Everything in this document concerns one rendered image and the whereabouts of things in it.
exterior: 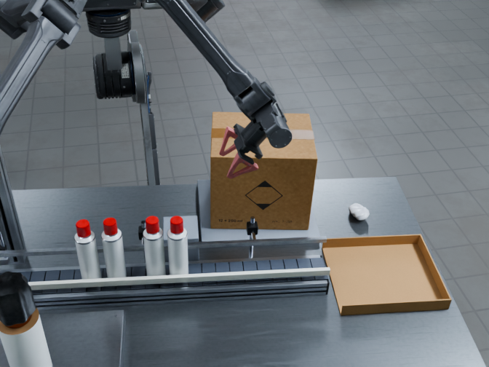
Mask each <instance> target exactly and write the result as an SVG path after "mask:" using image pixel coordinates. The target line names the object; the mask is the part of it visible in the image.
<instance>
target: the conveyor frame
mask: <svg viewBox="0 0 489 367"><path fill-rule="evenodd" d="M310 258H322V256H321V255H311V256H281V257H265V258H250V259H219V260H204V261H188V263H189V264H201V265H202V264H203V263H218V262H228V265H229V262H234V261H242V264H243V261H264V260H269V262H270V260H280V259H282V260H283V259H296V261H297V259H310ZM125 265H126V267H141V266H146V263H142V264H125ZM66 269H75V270H76V269H80V267H49V268H33V269H3V270H0V273H2V274H3V273H5V272H31V274H32V272H35V271H46V273H47V271H50V270H60V271H61V270H66ZM329 284H330V282H329V280H312V281H298V282H283V283H255V284H241V285H213V286H198V287H184V288H156V289H141V290H126V291H98V292H84V293H56V294H42V295H33V298H34V301H35V305H36V308H37V309H38V310H48V309H76V308H89V307H116V306H129V305H144V304H170V303H184V302H198V301H225V300H238V299H265V298H279V297H293V296H319V295H325V294H326V295H327V294H328V289H329Z"/></svg>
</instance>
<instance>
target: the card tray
mask: <svg viewBox="0 0 489 367"><path fill-rule="evenodd" d="M322 251H323V253H324V257H325V261H326V264H327V267H329V268H330V279H331V282H332V285H333V290H334V293H335V297H336V300H337V303H338V308H339V310H340V314H341V315H366V314H379V313H392V312H417V311H430V310H443V309H449V306H450V303H451V301H452V299H451V297H450V294H449V293H448V290H447V288H446V287H445V284H444V283H443V280H442V278H441V276H440V274H439V272H438V270H437V267H436V265H435V263H434V261H433V259H432V256H431V254H430V252H429V250H428V248H427V246H426V243H425V242H424V239H423V237H422V236H421V234H405V235H389V236H372V237H339V238H327V242H323V243H322Z"/></svg>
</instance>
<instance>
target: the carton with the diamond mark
mask: <svg viewBox="0 0 489 367"><path fill-rule="evenodd" d="M283 114H284V113H283ZM284 115H285V118H286V120H287V122H286V123H287V126H288V127H289V129H290V132H291V133H292V136H293V138H292V140H291V142H290V143H289V144H288V145H287V146H286V147H284V148H280V149H277V148H274V147H273V146H271V144H270V143H269V140H268V138H266V139H265V140H264V141H263V142H262V143H261V144H260V149H261V151H262V154H263V156H262V157H261V158H260V159H257V158H256V157H255V154H254V153H252V152H251V151H249V152H248V153H245V154H246V155H247V156H249V157H251V158H252V159H253V161H254V163H256V164H257V165H258V169H257V170H254V171H252V172H249V173H244V174H241V175H238V176H237V177H235V178H232V179H230V178H228V177H227V174H228V171H229V169H230V167H231V164H232V162H233V161H234V158H235V156H236V153H237V152H238V151H237V150H236V149H235V150H233V151H232V152H230V153H229V154H227V155H225V156H224V157H222V156H221V155H219V152H220V148H221V146H222V143H223V138H224V134H225V131H226V128H227V126H229V127H230V128H232V129H234V128H233V126H234V125H235V124H236V123H237V124H239V125H241V126H242V127H244V128H245V127H246V126H247V125H248V124H249V123H250V122H251V121H250V120H249V119H248V118H247V117H246V116H245V115H244V114H243V113H242V112H213V113H212V130H211V152H210V228H211V229H247V222H248V221H250V217H251V216H254V217H255V221H257V223H258V229H292V230H308V229H309V222H310V215H311V205H312V199H313V193H314V182H315V177H316V171H317V160H318V159H317V151H316V147H315V142H314V133H313V130H312V127H311V120H310V116H309V114H284Z"/></svg>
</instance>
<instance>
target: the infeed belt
mask: <svg viewBox="0 0 489 367"><path fill-rule="evenodd" d="M322 267H325V264H324V261H323V258H310V259H297V261H296V259H283V260H282V259H280V260H270V262H269V260H264V261H243V264H242V261H234V262H229V265H228V262H218V263H203V264H202V265H201V264H188V273H189V274H203V273H219V272H247V271H263V270H278V269H307V268H322ZM165 269H166V275H170V269H169V265H165ZM100 271H101V277H102V278H108V277H107V272H106V268H104V270H103V268H100ZM126 271H127V277H144V276H147V273H146V266H141V267H126ZM19 273H21V274H22V275H24V276H25V277H26V278H27V280H28V282H41V281H56V280H82V276H81V271H80V269H76V270H75V269H66V270H61V271H60V270H50V271H47V273H46V271H35V272H32V274H31V272H19ZM312 280H328V276H327V275H320V276H305V277H276V278H262V279H247V280H219V281H204V282H189V283H161V284H146V285H118V286H103V287H88V288H60V289H45V290H32V294H33V295H42V294H56V293H84V292H98V291H126V290H141V289H156V288H184V287H198V286H213V285H241V284H255V283H283V282H298V281H312Z"/></svg>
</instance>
